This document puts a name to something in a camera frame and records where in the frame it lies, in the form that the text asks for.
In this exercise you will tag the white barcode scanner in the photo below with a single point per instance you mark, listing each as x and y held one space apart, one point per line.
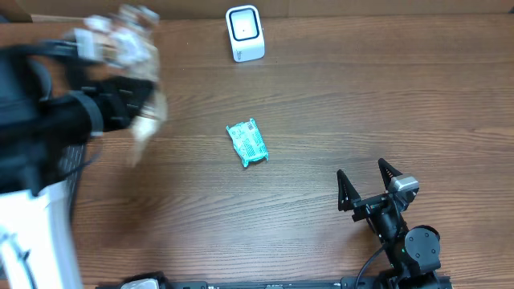
245 33

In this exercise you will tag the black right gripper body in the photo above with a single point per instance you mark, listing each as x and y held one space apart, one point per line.
388 221

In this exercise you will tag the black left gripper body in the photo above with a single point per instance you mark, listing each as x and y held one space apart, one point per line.
121 105

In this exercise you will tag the teal tissue pack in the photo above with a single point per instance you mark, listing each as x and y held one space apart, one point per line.
248 142

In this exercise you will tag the brown white snack bag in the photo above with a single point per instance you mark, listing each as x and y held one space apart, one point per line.
125 42

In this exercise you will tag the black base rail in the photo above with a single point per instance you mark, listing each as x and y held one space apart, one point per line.
281 285

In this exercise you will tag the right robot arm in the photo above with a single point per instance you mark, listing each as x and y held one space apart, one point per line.
413 254

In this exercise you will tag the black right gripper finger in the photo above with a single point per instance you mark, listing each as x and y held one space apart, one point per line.
388 172
347 194

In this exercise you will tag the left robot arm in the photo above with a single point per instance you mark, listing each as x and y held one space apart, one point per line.
50 110

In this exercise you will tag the grey plastic basket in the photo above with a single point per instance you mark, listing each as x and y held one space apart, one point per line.
71 164

